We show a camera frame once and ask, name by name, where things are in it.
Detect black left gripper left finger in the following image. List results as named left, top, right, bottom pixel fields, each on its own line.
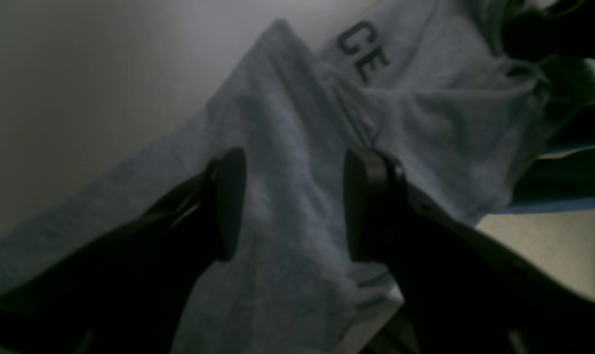
left=0, top=147, right=247, bottom=354

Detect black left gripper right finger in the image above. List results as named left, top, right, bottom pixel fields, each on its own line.
left=343, top=148, right=595, bottom=354

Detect grey T-shirt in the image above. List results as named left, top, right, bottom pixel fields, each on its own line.
left=0, top=0, right=582, bottom=354

